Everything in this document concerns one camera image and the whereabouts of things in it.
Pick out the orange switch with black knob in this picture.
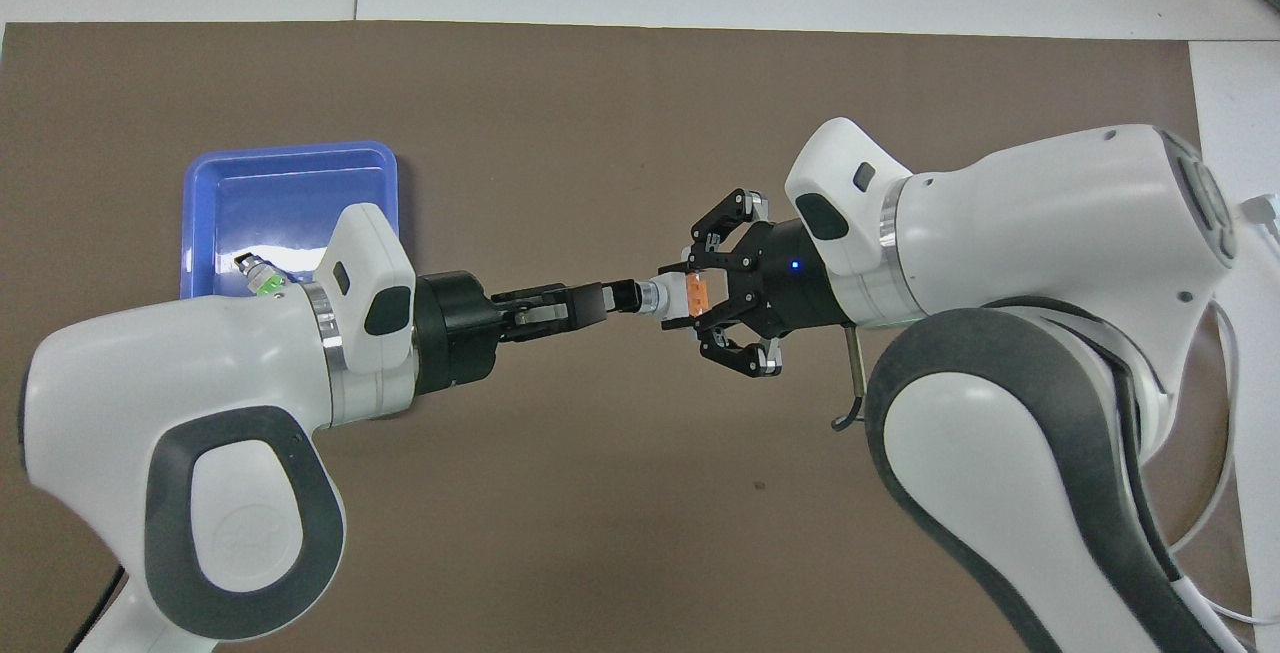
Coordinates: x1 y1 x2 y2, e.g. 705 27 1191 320
612 273 716 326

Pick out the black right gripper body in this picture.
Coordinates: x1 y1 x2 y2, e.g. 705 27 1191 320
738 218 856 337

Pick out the green push button switch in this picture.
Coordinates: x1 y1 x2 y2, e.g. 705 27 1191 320
235 253 291 299

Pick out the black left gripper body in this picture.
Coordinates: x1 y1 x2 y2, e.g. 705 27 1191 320
413 271 501 396

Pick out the brown table mat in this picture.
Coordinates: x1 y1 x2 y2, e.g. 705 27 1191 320
0 21 1241 653

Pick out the blue plastic tray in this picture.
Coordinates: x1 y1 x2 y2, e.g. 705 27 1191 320
182 140 401 300

